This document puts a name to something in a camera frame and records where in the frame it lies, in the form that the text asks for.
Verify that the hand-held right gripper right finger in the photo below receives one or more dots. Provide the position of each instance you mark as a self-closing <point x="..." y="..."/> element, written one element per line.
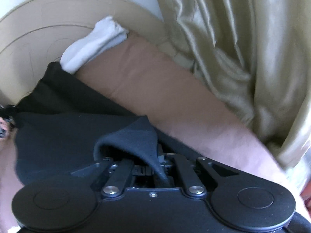
<point x="178" y="165"/>

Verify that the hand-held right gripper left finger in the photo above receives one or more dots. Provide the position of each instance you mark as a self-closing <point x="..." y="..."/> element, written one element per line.
<point x="125" y="167"/>

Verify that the black garment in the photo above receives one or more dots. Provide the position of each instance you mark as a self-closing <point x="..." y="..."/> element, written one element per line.
<point x="60" y="138"/>

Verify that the beige round headboard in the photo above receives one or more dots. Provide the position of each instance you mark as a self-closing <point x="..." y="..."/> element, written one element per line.
<point x="36" y="29"/>

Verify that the white folded garment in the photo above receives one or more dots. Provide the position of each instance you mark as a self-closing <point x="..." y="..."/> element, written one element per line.
<point x="92" y="46"/>

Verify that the red wooden furniture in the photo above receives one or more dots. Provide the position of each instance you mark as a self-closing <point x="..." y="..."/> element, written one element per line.
<point x="307" y="203"/>

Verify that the golden satin curtain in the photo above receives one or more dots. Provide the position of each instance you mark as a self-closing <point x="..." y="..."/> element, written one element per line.
<point x="243" y="41"/>

